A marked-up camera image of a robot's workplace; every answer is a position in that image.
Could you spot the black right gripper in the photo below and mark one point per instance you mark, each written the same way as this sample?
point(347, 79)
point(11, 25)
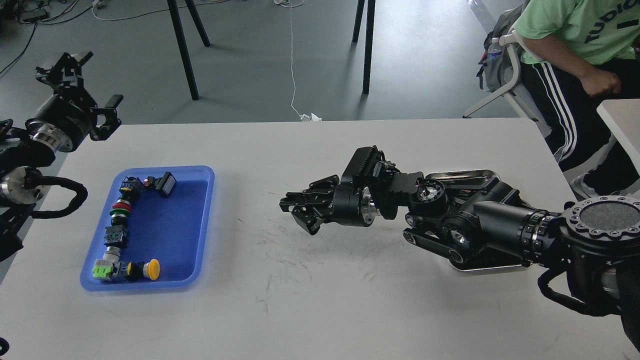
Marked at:
point(351, 206)

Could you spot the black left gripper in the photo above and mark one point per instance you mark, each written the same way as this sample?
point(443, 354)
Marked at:
point(64, 76)

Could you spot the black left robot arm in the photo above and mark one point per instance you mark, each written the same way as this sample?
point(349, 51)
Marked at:
point(22, 183)

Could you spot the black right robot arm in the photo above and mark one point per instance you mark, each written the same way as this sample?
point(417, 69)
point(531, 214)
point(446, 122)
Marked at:
point(590, 250)

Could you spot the red green push button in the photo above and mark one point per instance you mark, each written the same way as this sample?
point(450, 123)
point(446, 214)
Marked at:
point(120, 212)

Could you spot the black tripod legs left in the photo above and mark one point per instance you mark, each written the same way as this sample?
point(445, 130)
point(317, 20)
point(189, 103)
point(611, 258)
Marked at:
point(179, 34)

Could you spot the black tripod legs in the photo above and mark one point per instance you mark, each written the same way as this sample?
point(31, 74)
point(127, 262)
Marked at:
point(365, 11)
point(179, 34)

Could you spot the blue plastic tray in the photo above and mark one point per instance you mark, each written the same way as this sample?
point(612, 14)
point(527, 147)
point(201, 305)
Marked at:
point(171, 230)

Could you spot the silver metal tray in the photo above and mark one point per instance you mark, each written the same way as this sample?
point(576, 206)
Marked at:
point(467, 247)

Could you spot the yellow mushroom push button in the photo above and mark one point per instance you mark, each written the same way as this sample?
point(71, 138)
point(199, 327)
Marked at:
point(135, 271)

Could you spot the black tripod legs right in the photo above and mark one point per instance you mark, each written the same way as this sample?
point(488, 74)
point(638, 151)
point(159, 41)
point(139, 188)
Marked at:
point(365, 11)

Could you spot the grey backpack with bottle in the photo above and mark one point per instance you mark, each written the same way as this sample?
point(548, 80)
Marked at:
point(495, 60)

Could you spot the white office chair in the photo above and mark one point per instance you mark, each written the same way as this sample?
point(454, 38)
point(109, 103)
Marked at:
point(513, 91)

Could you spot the person in green shirt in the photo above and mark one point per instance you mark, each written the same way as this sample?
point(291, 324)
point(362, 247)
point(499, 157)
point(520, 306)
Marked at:
point(579, 54)

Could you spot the white side table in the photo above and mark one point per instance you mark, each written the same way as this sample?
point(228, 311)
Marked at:
point(622, 116)

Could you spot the black blue yellow switch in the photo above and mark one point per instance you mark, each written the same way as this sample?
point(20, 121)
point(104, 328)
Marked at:
point(131, 189)

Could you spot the black rectangular push button switch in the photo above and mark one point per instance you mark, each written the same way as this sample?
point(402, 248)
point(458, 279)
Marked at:
point(163, 185)

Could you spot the grey green switch part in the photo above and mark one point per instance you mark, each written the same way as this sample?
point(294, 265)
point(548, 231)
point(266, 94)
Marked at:
point(107, 268)

